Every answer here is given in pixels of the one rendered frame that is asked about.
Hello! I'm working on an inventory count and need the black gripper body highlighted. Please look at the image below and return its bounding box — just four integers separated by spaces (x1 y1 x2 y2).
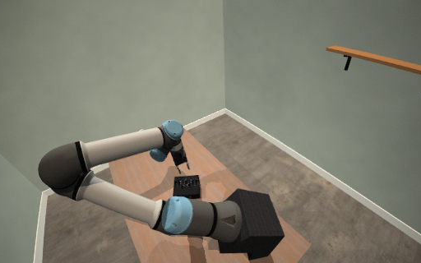
170 140 187 166

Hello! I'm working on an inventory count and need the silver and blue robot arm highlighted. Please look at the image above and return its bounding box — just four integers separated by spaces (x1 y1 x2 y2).
38 120 242 243

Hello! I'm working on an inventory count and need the black lighting desk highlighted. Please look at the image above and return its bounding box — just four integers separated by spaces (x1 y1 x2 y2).
173 175 200 199

